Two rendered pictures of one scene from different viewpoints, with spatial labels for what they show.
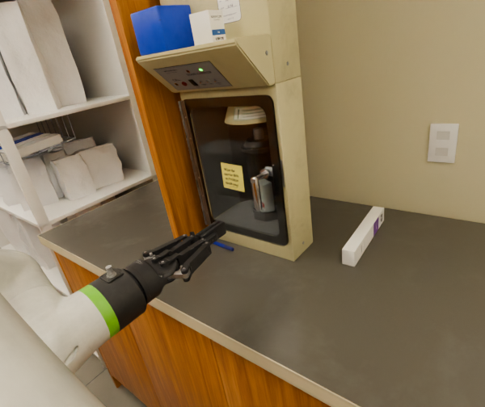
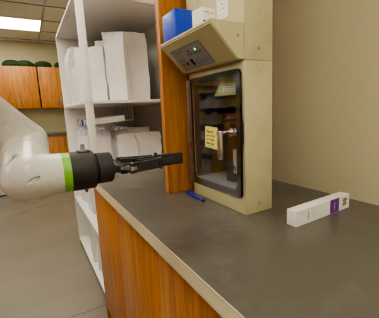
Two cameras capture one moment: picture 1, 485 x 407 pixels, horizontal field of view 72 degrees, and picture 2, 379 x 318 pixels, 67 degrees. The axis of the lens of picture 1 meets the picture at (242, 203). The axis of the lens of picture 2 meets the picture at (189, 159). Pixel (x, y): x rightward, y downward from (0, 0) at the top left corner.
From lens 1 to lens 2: 32 cm
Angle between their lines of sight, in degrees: 23
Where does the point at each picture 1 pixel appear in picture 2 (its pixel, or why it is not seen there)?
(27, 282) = (32, 137)
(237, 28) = not seen: hidden behind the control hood
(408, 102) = not seen: outside the picture
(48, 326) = (28, 157)
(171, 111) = (182, 89)
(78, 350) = (38, 179)
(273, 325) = (199, 243)
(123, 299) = (81, 164)
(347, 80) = (331, 82)
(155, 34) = (172, 26)
